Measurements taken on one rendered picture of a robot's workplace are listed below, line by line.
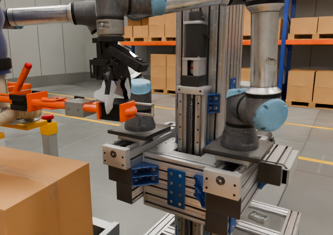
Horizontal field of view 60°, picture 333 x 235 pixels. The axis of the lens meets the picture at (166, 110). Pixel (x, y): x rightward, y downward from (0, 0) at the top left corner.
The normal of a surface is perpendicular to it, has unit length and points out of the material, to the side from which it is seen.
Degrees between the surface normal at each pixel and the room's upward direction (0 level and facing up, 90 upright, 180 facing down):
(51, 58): 90
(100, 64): 90
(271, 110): 97
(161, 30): 90
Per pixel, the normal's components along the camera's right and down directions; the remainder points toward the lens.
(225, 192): -0.52, 0.18
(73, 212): 0.92, 0.08
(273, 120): 0.30, 0.32
